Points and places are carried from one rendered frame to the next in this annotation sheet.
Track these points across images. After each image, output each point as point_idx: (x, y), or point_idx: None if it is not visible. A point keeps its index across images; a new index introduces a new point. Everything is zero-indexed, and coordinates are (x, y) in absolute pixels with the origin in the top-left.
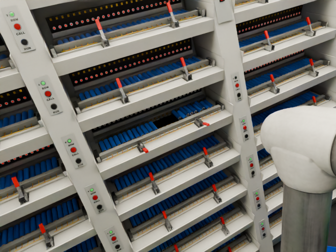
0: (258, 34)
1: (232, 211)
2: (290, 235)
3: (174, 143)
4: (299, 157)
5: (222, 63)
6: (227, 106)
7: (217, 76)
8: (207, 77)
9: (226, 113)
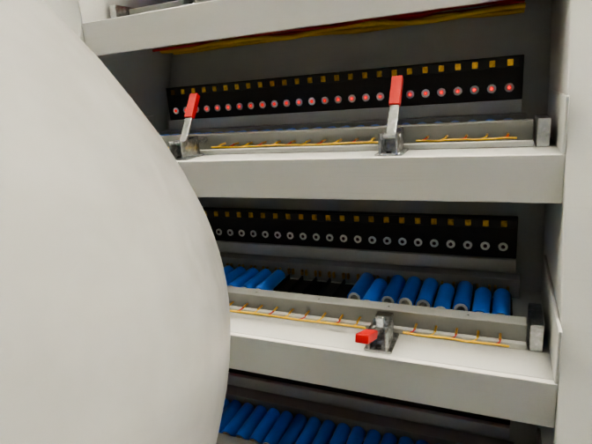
0: None
1: None
2: None
3: (254, 352)
4: None
5: (562, 123)
6: (552, 336)
7: (521, 174)
8: (467, 163)
9: (531, 366)
